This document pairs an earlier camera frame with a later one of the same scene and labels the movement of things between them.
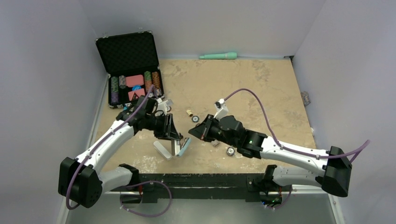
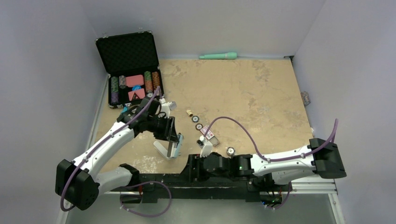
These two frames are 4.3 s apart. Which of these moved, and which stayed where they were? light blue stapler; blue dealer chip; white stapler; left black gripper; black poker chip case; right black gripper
Moved: light blue stapler; right black gripper
Stayed: black poker chip case; blue dealer chip; left black gripper; white stapler
